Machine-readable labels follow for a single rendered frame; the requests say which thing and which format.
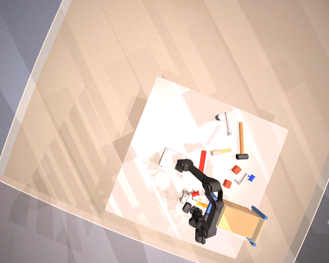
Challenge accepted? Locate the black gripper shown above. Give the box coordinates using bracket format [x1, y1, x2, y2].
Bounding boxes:
[182, 202, 209, 222]

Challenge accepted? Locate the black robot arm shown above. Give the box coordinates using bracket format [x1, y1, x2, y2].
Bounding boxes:
[175, 159, 224, 244]

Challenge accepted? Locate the black mallet with wooden handle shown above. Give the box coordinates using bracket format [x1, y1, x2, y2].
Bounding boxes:
[236, 122, 249, 160]

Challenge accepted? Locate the orange-red box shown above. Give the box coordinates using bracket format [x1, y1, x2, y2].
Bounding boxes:
[222, 179, 232, 189]
[231, 165, 242, 174]

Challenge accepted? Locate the grey crank handle with blue knob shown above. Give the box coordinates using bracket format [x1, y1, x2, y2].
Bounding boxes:
[234, 173, 255, 186]

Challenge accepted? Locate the dark grey cylinder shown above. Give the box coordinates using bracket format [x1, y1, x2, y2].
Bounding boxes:
[215, 113, 225, 121]

